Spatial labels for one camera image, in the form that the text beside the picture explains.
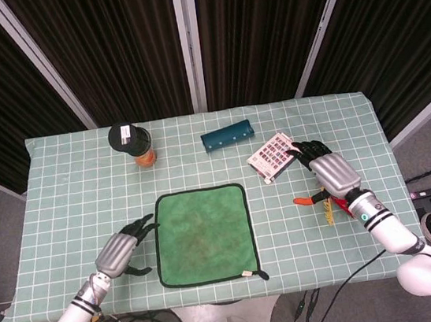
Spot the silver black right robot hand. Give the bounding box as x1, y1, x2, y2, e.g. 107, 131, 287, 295
284, 133, 366, 209

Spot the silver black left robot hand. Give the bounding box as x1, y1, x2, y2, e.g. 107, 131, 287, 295
89, 213, 166, 281

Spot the green cloth black trim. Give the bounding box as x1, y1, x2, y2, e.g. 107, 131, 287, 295
147, 180, 270, 295

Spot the red yellow feather shuttlecock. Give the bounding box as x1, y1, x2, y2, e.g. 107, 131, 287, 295
315, 177, 355, 229

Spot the white card pack colourful grid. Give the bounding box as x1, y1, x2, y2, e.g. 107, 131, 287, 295
243, 128, 308, 188

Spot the green white checkered tablecloth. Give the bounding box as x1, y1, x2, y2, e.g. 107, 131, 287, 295
0, 83, 431, 322

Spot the teal rolled pencil case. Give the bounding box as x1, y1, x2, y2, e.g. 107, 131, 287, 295
198, 118, 257, 155

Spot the black-lidded jar with orange contents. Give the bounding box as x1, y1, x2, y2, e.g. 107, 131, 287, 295
106, 119, 159, 173

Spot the black cable with inline switch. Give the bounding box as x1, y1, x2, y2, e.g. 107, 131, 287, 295
270, 249, 396, 322

